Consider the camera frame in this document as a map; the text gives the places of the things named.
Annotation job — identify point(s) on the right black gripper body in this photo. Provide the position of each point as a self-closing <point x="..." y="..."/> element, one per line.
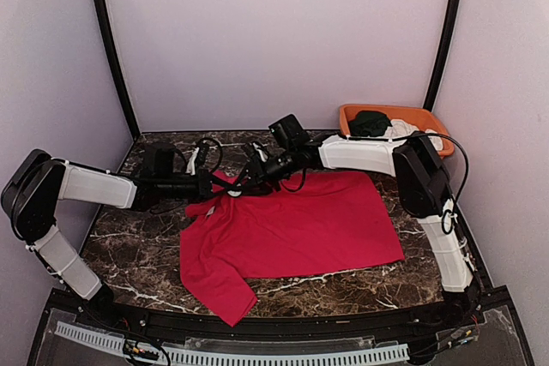
<point x="265" y="175"/>

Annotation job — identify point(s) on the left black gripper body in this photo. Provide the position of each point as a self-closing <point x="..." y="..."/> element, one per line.
<point x="202" y="173"/>

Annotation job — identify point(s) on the red t-shirt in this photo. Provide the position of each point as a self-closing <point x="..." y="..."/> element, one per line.
<point x="336" y="222"/>

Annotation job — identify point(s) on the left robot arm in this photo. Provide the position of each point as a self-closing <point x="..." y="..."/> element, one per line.
<point x="30" y="200"/>

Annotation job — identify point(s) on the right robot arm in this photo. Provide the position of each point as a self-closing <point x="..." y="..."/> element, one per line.
<point x="422" y="181"/>

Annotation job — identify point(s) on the dark green garment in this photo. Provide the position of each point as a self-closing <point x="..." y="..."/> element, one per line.
<point x="369" y="124"/>

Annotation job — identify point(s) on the white garment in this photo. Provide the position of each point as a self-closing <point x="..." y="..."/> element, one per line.
<point x="400" y="128"/>

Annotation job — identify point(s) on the orange plastic basin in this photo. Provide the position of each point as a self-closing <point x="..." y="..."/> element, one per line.
<point x="423" y="119"/>

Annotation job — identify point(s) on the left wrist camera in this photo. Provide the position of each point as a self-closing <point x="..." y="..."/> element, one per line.
<point x="199" y="156"/>

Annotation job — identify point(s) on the black front rail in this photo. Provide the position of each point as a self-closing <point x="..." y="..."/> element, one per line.
<point x="418" y="325"/>

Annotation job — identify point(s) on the white slotted cable duct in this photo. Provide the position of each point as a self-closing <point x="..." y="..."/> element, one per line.
<point x="195" y="351"/>

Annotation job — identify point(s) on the left black frame post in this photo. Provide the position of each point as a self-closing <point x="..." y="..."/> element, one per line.
<point x="111" y="52"/>

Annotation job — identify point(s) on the black frame post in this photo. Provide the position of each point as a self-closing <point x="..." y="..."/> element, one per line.
<point x="441" y="57"/>
<point x="111" y="52"/>

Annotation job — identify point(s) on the right black frame post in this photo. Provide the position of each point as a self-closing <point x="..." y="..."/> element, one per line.
<point x="441" y="57"/>

